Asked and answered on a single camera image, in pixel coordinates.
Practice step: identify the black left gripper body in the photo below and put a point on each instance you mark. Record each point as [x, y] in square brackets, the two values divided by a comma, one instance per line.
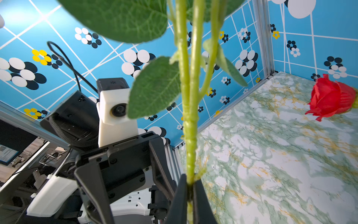
[122, 164]

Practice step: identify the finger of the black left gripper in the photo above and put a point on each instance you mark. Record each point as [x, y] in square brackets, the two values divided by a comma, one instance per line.
[161, 175]
[93, 193]

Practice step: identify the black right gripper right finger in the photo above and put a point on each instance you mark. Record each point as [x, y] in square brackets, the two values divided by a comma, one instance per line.
[202, 211]

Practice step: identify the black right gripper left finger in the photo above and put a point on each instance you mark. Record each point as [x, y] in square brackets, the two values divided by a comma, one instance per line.
[178, 210]

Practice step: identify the light blue peony stem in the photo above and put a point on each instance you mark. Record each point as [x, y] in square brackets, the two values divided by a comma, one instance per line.
[187, 72]

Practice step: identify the red rose stem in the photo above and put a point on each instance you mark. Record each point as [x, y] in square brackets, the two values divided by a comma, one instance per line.
[329, 98]

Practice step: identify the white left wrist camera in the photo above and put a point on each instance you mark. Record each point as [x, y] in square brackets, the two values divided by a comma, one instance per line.
[114, 124]

